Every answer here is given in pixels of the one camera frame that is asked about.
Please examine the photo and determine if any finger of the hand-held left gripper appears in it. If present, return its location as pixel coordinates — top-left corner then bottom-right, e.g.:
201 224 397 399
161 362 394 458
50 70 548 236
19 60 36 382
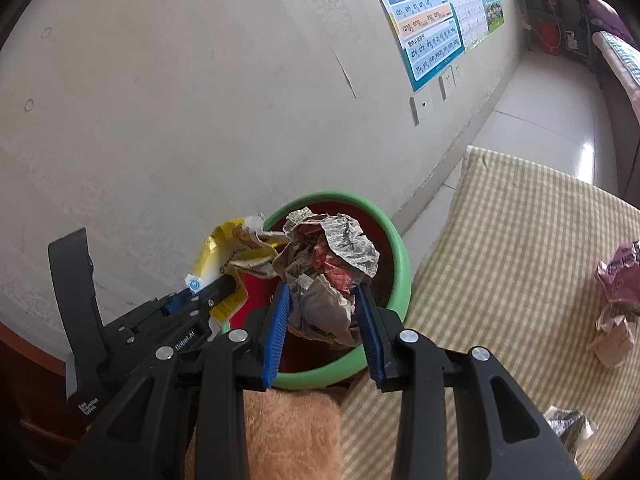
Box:
165 271 245 320

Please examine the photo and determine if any red bucket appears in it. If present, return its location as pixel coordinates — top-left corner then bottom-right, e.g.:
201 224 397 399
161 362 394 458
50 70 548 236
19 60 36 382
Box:
530 20 562 57

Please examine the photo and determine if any crumpled pink white carton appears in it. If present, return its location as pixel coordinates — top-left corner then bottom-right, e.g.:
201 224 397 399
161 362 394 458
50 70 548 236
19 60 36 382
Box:
586 305 637 369

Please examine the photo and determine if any dark shelf table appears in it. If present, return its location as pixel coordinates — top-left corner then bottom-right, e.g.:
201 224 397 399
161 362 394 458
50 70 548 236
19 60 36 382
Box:
510 0 597 69

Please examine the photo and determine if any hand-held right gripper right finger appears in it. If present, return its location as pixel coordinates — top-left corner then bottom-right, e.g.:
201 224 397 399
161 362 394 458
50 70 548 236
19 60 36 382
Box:
352 282 583 480

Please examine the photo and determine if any silver red wrapper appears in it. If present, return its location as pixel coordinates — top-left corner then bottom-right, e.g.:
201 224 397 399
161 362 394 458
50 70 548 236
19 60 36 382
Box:
272 209 382 347

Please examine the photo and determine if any blue bordered wall poster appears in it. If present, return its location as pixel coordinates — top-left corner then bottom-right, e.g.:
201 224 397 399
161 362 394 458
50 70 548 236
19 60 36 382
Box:
361 0 467 94

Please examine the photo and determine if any purple snack bag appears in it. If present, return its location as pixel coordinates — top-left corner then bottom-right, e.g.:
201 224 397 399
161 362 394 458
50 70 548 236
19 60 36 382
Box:
594 240 640 312

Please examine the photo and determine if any crumpled white black wrapper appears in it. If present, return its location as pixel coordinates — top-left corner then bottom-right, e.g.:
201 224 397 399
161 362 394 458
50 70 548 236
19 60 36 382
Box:
541 404 599 462

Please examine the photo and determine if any red plastic bin liner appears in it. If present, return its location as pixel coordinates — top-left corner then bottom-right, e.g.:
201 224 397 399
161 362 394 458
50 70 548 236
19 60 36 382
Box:
227 204 396 373

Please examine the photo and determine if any yellow snack wrapper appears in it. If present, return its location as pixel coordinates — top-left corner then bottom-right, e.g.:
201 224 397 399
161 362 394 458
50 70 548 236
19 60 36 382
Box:
184 214 282 335

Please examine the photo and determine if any green plastic trash bin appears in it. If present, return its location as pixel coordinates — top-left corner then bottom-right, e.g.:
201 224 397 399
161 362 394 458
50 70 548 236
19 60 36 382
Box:
222 191 413 391

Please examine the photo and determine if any tan plush cloth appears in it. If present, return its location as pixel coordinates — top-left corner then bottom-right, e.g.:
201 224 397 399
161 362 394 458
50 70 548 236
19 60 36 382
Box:
184 388 343 480

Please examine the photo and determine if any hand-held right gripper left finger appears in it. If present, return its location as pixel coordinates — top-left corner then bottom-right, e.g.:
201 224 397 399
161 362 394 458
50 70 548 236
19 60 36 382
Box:
60 282 293 480

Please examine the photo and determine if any checkered beige tablecloth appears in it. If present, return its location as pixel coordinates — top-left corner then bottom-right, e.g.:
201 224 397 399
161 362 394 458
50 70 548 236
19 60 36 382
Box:
340 146 640 480

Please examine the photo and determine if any blue patchwork blanket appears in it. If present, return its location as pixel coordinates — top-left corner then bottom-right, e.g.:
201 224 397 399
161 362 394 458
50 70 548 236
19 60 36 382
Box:
597 31 640 86

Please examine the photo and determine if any white chart wall poster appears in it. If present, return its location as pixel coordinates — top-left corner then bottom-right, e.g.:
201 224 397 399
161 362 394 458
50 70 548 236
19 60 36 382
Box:
434 0 490 52

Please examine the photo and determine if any brown wooden furniture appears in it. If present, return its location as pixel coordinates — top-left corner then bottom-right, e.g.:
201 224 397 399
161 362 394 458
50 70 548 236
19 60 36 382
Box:
0 320 93 466

